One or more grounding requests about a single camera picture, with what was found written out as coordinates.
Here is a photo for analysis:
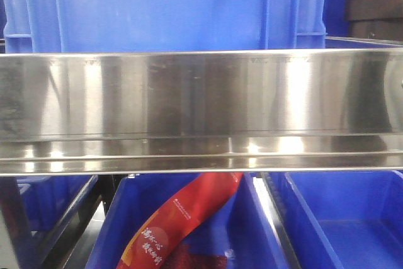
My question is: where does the middle blue bin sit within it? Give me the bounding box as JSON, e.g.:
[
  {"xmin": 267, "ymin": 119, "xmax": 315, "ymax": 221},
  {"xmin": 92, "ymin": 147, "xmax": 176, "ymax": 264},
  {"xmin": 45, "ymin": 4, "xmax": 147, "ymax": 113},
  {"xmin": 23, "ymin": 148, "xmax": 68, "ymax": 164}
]
[{"xmin": 85, "ymin": 173, "xmax": 289, "ymax": 268}]

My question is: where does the blue bin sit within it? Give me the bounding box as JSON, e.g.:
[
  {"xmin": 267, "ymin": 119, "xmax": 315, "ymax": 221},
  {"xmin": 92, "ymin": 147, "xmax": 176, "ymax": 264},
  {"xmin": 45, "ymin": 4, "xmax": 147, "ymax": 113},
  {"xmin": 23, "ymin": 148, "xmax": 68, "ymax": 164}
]
[
  {"xmin": 264, "ymin": 171, "xmax": 402, "ymax": 268},
  {"xmin": 85, "ymin": 173, "xmax": 289, "ymax": 268},
  {"xmin": 15, "ymin": 174, "xmax": 99, "ymax": 238}
]

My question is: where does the left blue bin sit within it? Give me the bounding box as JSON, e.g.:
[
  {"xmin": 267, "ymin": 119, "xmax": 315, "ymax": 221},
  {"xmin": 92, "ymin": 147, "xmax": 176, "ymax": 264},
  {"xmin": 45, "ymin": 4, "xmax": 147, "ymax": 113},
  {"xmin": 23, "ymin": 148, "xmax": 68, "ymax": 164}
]
[{"xmin": 15, "ymin": 174, "xmax": 99, "ymax": 238}]

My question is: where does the right blue bin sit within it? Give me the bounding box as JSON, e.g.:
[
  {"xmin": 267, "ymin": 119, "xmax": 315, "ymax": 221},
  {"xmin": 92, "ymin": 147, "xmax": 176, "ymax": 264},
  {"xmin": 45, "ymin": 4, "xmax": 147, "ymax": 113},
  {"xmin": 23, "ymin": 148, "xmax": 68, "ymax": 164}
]
[{"xmin": 264, "ymin": 171, "xmax": 402, "ymax": 268}]

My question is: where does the stainless steel shelf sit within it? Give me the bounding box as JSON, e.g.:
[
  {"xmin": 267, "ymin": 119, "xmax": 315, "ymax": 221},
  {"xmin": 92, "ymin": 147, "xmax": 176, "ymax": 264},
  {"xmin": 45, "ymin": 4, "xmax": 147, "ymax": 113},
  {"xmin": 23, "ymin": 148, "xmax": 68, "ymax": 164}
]
[{"xmin": 1, "ymin": 48, "xmax": 402, "ymax": 176}]

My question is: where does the red printed package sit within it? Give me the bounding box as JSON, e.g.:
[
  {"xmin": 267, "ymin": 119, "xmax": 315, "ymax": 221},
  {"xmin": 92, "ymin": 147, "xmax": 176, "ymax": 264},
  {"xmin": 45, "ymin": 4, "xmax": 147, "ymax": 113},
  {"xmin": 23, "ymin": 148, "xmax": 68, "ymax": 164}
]
[{"xmin": 116, "ymin": 172, "xmax": 244, "ymax": 268}]

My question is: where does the large blue plastic crate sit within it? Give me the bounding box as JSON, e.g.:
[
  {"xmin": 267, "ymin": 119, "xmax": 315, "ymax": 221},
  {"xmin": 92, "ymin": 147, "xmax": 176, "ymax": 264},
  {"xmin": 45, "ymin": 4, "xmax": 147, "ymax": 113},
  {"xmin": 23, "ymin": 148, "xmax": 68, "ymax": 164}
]
[{"xmin": 4, "ymin": 0, "xmax": 326, "ymax": 53}]

